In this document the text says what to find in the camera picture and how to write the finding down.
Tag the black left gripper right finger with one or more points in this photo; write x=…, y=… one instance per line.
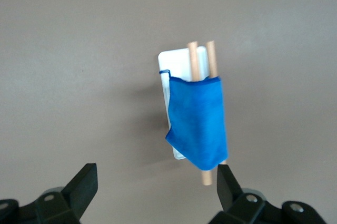
x=245, y=210

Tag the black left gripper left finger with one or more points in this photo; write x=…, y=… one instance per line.
x=58, y=205

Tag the blue microfibre towel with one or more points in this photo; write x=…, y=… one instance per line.
x=197, y=118

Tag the white towel rack base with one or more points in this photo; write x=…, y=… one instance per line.
x=173, y=60

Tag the wooden rack rod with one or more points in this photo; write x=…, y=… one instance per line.
x=194, y=60
x=212, y=60

